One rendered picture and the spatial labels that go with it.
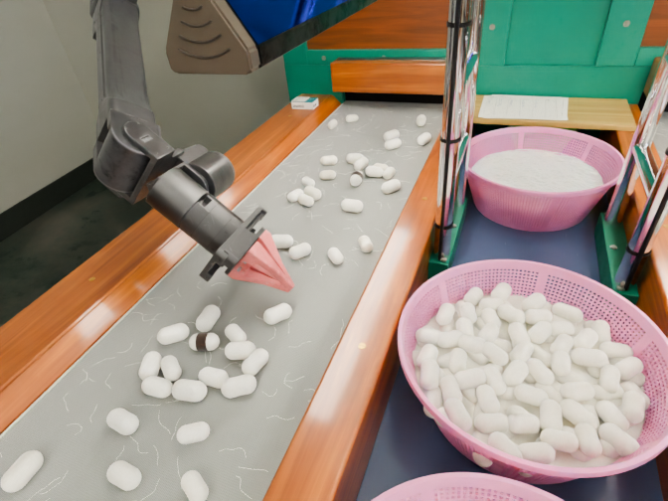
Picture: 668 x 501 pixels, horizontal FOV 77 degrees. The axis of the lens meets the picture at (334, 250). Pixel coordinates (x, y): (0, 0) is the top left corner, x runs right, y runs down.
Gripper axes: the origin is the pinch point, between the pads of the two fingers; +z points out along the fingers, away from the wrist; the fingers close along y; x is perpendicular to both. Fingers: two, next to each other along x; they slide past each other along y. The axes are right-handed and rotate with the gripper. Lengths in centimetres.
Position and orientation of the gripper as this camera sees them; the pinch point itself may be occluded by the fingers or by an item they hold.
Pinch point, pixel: (286, 284)
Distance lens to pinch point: 54.7
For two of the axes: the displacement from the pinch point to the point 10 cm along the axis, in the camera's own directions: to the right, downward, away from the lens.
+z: 7.6, 6.4, 1.4
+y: 3.6, -5.9, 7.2
